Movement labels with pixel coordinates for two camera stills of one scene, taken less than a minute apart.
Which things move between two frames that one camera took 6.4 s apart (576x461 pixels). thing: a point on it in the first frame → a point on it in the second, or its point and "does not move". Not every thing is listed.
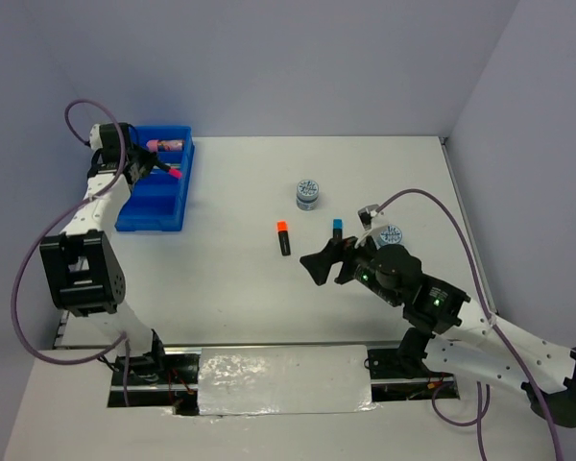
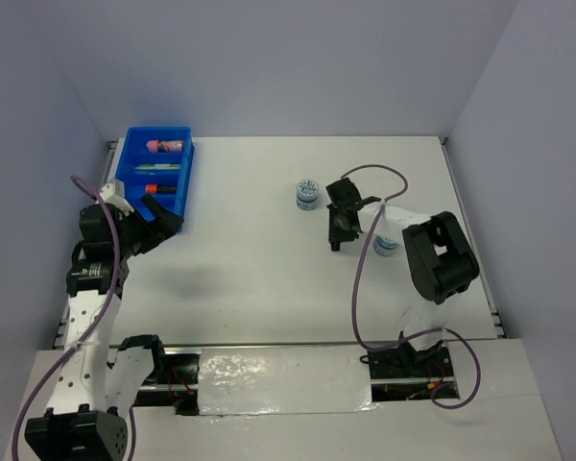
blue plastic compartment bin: [156, 201] does not move
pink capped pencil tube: [156, 145] does not move
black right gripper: [319, 263] → [333, 211]
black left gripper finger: [148, 159] → [166, 224]
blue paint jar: [306, 198] does not move
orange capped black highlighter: [282, 230] → [155, 188]
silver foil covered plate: [284, 379] does not move
